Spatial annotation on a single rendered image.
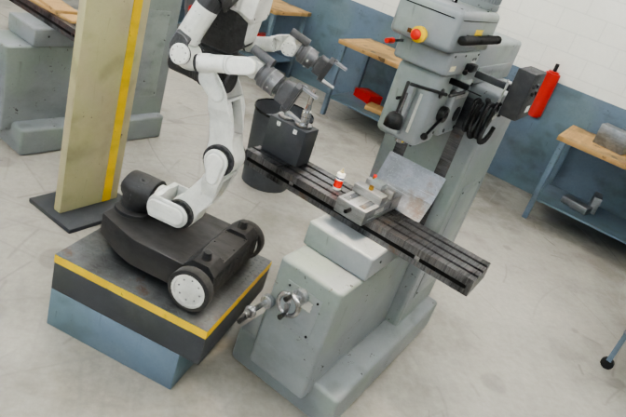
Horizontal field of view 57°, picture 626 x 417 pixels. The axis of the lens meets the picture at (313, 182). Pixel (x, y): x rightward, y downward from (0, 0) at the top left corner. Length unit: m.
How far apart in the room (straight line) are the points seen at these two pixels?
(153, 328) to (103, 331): 0.28
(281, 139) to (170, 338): 1.05
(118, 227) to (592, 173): 5.09
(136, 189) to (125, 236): 0.22
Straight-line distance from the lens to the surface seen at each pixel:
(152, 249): 2.63
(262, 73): 2.08
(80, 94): 3.47
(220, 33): 2.32
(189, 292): 2.56
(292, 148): 2.81
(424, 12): 2.24
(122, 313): 2.74
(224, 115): 2.42
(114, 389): 2.80
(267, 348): 2.74
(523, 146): 6.75
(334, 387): 2.79
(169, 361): 2.73
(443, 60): 2.31
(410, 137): 2.43
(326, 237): 2.54
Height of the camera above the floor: 2.06
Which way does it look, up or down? 24 degrees down
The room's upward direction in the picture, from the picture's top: 18 degrees clockwise
